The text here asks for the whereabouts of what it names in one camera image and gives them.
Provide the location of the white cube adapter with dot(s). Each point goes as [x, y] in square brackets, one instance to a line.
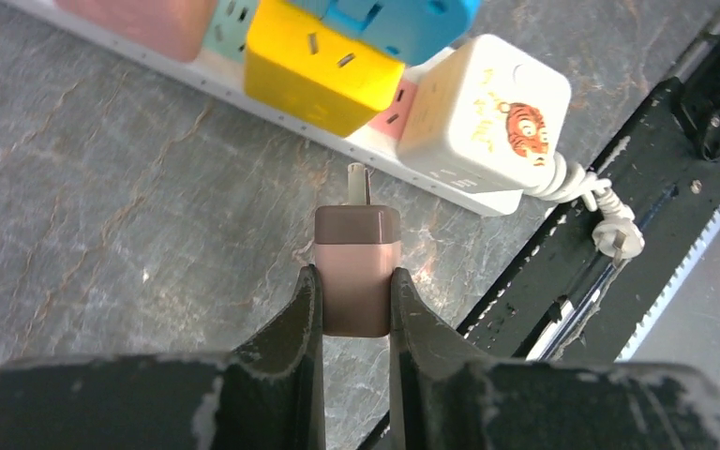
[486, 118]

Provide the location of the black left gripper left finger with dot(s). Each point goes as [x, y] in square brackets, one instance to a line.
[266, 393]

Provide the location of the white multicolour power strip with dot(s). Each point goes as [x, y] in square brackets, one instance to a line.
[222, 76]

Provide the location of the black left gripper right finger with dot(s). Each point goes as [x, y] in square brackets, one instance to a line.
[445, 393]

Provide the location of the blue rounded adapter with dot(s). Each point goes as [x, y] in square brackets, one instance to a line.
[411, 31]

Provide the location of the small pink plug adapter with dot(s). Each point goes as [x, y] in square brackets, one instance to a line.
[357, 247]

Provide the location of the pink cube socket adapter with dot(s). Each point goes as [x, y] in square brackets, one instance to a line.
[173, 28]

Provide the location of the yellow cube socket adapter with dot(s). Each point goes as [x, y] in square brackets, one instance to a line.
[298, 66]

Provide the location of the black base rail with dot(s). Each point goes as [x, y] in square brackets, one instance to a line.
[586, 287]

